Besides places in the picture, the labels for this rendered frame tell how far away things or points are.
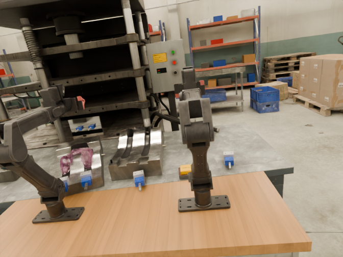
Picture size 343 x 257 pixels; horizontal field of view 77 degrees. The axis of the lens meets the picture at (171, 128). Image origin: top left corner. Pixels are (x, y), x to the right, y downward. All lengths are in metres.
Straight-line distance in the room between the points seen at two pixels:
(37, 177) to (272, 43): 7.59
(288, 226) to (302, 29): 7.63
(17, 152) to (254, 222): 0.80
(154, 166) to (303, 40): 7.53
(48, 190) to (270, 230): 0.80
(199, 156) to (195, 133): 0.11
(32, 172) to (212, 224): 0.65
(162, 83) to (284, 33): 6.52
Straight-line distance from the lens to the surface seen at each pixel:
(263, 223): 0.84
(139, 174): 1.05
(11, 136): 0.81
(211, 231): 0.80
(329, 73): 4.57
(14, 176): 1.55
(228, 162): 1.10
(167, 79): 1.83
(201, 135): 0.60
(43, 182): 0.94
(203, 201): 0.86
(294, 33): 8.14
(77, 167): 1.27
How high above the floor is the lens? 1.37
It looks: 19 degrees down
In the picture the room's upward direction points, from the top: 8 degrees counter-clockwise
